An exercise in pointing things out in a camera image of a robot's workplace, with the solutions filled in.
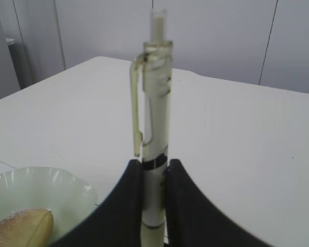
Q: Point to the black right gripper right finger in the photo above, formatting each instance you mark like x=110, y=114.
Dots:
x=193, y=220

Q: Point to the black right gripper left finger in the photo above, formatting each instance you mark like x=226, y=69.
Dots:
x=117, y=220

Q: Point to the yellow bread roll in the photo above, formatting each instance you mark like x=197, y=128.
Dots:
x=30, y=227

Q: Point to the cream ballpoint pen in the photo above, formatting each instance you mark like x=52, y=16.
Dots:
x=150, y=82

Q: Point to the frosted green wavy plate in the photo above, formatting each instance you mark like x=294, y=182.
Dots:
x=68, y=197

